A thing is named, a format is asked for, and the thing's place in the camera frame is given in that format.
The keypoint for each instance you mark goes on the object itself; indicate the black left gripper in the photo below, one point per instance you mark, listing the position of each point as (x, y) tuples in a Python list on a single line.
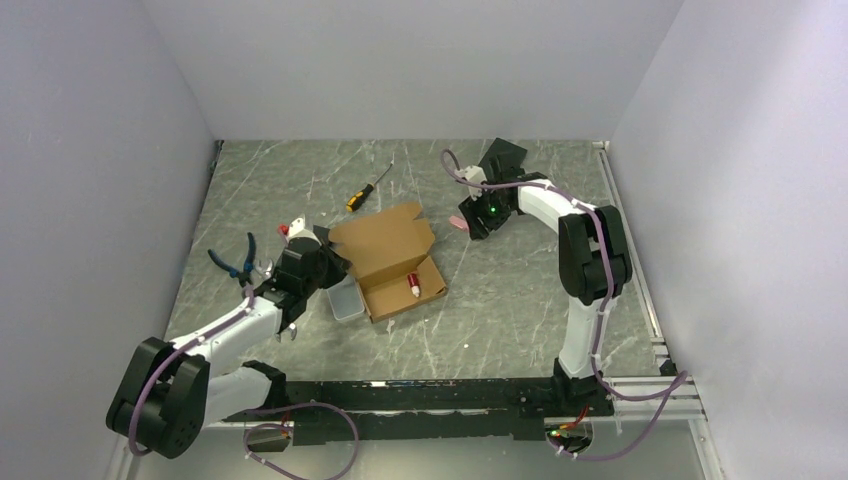
[(339, 264)]

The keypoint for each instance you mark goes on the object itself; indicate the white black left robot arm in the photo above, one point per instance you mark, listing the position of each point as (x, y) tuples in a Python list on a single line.
[(171, 390)]

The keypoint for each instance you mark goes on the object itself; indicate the pink tube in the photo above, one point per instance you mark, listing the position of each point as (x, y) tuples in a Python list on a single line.
[(459, 223)]

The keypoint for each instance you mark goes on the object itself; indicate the yellow black screwdriver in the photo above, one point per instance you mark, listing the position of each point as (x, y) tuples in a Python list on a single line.
[(359, 198)]

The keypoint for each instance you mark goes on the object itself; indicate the brown cardboard box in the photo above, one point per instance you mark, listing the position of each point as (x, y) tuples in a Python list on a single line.
[(384, 248)]

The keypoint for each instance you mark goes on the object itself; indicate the black box far right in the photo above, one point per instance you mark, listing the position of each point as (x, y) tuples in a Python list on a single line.
[(503, 162)]

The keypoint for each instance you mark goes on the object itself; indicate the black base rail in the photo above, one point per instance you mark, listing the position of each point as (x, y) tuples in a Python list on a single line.
[(519, 408)]

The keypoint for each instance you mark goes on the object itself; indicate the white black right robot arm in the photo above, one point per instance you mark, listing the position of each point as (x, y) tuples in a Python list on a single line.
[(594, 263)]

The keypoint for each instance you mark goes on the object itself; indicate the silver wrench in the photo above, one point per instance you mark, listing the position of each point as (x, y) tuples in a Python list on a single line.
[(263, 272)]

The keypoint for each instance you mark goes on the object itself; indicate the red white small bottle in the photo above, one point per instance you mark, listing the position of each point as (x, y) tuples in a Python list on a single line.
[(414, 284)]

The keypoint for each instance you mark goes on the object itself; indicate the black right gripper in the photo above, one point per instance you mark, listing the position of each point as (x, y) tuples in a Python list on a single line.
[(472, 210)]

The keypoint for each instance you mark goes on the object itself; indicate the white plastic case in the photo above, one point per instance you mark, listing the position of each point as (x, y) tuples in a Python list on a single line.
[(346, 301)]

